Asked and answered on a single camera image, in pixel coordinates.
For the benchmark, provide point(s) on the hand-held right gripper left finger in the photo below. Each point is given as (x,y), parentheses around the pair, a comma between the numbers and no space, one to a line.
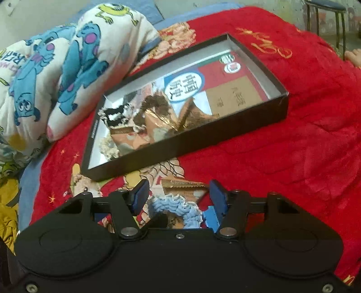
(141,197)

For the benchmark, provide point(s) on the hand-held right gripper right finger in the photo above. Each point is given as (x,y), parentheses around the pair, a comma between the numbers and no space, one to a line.
(218,198)

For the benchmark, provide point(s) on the blue scrunchie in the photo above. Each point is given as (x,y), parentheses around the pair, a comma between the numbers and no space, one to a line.
(174,207)

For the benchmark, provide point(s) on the black shallow cardboard box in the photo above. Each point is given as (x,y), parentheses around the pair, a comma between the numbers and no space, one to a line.
(220,132)

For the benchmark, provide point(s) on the brown striped snack packet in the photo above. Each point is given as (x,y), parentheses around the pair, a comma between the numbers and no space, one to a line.
(183,186)

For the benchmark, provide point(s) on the cream scrunchie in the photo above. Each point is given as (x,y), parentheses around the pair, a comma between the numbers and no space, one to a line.
(108,148)

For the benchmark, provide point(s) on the red printed blanket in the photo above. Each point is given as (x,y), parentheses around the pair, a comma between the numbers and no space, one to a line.
(268,157)

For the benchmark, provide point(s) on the shiny gold snack packet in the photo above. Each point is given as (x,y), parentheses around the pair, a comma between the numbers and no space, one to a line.
(160,118)

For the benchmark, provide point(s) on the black and white scrunchie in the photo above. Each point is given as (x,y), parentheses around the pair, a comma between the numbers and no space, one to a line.
(112,116)

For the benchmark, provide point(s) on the history textbook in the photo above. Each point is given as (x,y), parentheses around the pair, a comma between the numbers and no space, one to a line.
(228,93)

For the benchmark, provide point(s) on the white cartoon monster blanket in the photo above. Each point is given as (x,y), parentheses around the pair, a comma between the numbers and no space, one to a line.
(84,70)

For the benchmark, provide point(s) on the round metal stool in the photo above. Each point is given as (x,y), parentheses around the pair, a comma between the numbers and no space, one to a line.
(324,5)

